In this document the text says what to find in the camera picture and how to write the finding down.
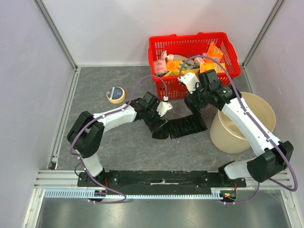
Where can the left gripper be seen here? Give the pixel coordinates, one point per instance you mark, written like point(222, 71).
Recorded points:
point(153, 125)

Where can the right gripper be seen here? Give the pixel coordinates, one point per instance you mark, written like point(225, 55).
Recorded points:
point(193, 104)

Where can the black trash bag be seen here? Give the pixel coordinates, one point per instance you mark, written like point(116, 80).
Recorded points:
point(183, 126)

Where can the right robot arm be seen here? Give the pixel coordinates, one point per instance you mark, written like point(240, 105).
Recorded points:
point(271, 154)

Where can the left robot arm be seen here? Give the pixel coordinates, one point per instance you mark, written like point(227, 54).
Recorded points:
point(86, 134)

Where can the beige trash bin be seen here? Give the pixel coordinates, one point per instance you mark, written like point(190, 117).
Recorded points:
point(226, 136)

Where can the yellow snack box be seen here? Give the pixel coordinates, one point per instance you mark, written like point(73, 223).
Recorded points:
point(210, 66)

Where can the yellow snack bag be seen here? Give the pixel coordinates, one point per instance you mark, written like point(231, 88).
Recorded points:
point(176, 72)

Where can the green yellow packet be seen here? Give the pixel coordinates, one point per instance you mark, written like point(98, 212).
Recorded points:
point(185, 66)

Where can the pink small packet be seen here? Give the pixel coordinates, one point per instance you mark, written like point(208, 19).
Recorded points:
point(198, 61)

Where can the masking tape roll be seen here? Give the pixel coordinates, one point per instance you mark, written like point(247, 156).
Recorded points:
point(116, 95)

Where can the orange snack pack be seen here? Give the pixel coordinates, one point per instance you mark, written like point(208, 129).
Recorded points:
point(173, 65)

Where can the orange carton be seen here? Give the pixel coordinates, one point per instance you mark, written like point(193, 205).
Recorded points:
point(214, 52)

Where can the pink capped bottle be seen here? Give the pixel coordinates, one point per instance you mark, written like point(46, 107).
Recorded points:
point(165, 57)

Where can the pink pouch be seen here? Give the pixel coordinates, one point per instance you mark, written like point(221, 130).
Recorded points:
point(160, 67)

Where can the red plastic basket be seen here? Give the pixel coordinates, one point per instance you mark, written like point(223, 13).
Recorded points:
point(188, 46)

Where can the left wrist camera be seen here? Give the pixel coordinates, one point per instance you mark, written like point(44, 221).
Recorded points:
point(163, 108)

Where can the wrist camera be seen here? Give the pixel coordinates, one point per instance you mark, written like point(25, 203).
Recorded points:
point(189, 80)
point(163, 108)

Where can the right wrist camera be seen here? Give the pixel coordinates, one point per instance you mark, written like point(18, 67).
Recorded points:
point(189, 80)

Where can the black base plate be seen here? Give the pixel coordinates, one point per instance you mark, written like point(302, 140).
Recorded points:
point(167, 182)

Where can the slotted cable duct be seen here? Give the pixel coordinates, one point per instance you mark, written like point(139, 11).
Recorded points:
point(102, 194)

